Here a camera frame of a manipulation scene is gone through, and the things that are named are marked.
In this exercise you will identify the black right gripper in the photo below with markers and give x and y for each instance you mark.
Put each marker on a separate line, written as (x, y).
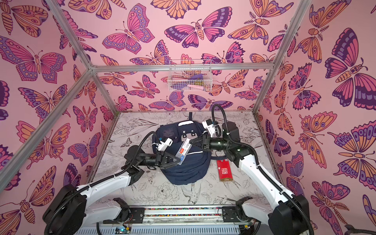
(206, 142)

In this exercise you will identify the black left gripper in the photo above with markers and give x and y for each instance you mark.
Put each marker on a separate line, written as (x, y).
(161, 161)

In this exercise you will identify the clear pack of pens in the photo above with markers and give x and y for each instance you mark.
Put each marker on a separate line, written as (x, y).
(184, 150)

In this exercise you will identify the red pencil case pack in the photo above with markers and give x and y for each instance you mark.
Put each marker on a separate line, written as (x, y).
(224, 170)

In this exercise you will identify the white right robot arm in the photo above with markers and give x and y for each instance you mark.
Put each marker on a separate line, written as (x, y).
(264, 182)

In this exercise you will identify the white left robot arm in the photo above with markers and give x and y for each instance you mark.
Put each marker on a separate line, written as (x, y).
(94, 194)

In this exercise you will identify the white wire basket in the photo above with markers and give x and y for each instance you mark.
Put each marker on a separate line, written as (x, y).
(190, 75)

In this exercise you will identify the aluminium frame post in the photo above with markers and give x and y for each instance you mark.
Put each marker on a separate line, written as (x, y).
(295, 23)

